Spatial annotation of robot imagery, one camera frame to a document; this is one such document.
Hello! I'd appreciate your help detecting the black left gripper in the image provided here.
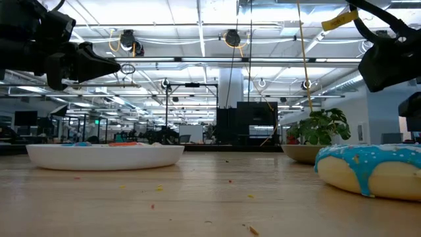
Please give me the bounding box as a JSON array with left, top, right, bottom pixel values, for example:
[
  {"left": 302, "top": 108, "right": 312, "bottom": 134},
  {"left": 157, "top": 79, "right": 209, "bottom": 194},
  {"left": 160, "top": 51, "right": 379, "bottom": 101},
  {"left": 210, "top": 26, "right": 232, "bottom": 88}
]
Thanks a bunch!
[{"left": 0, "top": 39, "right": 122, "bottom": 92}]

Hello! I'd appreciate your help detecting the large blue-iced donut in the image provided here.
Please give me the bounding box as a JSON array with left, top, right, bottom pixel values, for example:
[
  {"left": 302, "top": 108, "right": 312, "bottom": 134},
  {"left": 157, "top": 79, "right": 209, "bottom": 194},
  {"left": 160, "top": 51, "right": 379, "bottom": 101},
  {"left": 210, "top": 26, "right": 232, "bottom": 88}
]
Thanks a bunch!
[{"left": 314, "top": 143, "right": 421, "bottom": 202}]

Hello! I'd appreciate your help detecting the black computer monitor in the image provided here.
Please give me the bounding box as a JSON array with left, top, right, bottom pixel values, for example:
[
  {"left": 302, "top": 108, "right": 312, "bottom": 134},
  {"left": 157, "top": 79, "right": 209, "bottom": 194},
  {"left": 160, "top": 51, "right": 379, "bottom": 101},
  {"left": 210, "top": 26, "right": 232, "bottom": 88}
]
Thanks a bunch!
[{"left": 14, "top": 110, "right": 38, "bottom": 126}]

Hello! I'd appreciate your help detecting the white plate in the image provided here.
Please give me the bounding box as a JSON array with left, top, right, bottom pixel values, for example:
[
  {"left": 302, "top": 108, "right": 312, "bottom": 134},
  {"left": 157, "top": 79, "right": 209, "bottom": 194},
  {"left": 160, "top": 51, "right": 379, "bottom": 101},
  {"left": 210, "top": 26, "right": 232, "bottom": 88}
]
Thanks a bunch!
[{"left": 26, "top": 143, "right": 186, "bottom": 171}]

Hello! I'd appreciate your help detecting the white board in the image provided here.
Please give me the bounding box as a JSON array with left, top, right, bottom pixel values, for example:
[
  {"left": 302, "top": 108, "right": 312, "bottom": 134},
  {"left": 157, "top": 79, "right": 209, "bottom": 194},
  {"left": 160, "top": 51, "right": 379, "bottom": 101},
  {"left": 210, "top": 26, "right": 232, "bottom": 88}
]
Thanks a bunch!
[{"left": 178, "top": 124, "right": 204, "bottom": 144}]

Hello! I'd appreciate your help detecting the white building column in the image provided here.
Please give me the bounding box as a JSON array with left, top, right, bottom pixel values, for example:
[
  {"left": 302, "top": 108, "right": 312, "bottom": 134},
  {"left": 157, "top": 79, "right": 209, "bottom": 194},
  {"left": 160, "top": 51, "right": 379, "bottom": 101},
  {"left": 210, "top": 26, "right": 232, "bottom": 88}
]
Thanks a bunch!
[{"left": 218, "top": 67, "right": 245, "bottom": 109}]

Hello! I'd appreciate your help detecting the black cabinet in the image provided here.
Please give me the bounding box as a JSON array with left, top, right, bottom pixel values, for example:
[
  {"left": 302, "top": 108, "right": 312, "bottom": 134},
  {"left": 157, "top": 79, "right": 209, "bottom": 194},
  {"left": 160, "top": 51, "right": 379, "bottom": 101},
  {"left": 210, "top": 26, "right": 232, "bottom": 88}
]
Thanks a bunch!
[{"left": 216, "top": 101, "right": 279, "bottom": 145}]

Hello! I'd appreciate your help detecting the tan bowl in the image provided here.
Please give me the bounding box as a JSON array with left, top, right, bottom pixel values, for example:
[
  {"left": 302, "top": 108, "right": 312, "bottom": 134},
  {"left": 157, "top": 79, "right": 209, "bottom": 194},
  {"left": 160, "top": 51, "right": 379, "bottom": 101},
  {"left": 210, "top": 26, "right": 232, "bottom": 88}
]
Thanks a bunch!
[{"left": 281, "top": 144, "right": 326, "bottom": 165}]

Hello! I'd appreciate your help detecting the green leafy plant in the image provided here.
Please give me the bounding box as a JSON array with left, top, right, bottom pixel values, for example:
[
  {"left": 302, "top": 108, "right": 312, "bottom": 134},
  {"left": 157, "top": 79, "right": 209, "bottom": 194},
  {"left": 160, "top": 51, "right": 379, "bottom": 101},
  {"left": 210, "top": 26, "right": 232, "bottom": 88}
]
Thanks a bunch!
[{"left": 285, "top": 107, "right": 352, "bottom": 145}]

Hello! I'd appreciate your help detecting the black ceiling cable reel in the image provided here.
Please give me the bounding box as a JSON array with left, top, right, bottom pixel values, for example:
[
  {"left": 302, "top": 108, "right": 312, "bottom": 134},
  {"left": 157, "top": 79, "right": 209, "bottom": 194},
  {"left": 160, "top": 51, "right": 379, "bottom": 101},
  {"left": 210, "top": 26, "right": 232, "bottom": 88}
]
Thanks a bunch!
[
  {"left": 118, "top": 28, "right": 145, "bottom": 57},
  {"left": 224, "top": 28, "right": 242, "bottom": 47}
]

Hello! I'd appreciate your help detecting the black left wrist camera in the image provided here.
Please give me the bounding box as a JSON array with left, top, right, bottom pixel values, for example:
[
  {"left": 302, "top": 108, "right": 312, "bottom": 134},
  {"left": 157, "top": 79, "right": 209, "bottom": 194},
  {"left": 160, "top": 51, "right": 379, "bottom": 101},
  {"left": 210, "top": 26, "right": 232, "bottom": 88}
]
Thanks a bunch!
[{"left": 34, "top": 11, "right": 77, "bottom": 45}]

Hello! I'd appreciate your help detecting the black gantry frame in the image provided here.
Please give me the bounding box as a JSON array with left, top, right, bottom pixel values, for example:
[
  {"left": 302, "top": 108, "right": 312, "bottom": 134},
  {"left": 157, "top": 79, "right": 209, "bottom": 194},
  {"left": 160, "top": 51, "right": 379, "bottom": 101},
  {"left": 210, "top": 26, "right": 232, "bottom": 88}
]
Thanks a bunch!
[{"left": 165, "top": 82, "right": 219, "bottom": 145}]

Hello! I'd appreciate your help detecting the black aluminium table frame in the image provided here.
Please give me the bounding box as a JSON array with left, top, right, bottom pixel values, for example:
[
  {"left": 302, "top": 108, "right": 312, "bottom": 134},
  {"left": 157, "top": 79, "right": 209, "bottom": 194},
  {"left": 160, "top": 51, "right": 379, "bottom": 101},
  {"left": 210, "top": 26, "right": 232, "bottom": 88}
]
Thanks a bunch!
[{"left": 0, "top": 143, "right": 284, "bottom": 154}]

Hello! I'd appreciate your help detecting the black hanging cable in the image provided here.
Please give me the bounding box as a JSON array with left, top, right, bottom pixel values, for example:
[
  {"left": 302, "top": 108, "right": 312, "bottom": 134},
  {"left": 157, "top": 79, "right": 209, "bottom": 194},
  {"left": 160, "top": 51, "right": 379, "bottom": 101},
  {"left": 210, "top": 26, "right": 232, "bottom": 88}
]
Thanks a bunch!
[{"left": 247, "top": 0, "right": 254, "bottom": 103}]

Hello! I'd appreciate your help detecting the yellow cable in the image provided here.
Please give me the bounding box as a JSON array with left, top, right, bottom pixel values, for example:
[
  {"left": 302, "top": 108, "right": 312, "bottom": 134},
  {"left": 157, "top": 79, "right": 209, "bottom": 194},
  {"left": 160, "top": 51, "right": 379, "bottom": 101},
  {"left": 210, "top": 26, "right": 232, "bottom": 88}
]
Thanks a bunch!
[{"left": 295, "top": 0, "right": 314, "bottom": 113}]

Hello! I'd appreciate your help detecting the yellow cable tag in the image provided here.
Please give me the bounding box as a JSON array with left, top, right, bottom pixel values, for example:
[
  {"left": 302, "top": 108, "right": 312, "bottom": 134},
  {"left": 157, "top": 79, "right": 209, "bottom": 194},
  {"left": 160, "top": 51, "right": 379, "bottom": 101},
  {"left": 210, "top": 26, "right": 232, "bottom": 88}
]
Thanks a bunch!
[{"left": 321, "top": 9, "right": 359, "bottom": 32}]

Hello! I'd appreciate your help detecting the silver ventilation duct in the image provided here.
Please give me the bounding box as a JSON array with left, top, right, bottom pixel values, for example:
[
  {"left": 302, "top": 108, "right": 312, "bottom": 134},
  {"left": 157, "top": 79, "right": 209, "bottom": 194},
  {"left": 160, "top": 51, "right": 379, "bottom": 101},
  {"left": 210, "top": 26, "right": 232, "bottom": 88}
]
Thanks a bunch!
[{"left": 322, "top": 74, "right": 364, "bottom": 96}]

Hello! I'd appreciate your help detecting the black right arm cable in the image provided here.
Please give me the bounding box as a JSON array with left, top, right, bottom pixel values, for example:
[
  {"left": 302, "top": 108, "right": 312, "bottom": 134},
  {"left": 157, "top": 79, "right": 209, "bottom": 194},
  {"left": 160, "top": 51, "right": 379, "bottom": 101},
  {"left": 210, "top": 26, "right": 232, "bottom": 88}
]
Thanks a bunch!
[{"left": 345, "top": 0, "right": 421, "bottom": 45}]

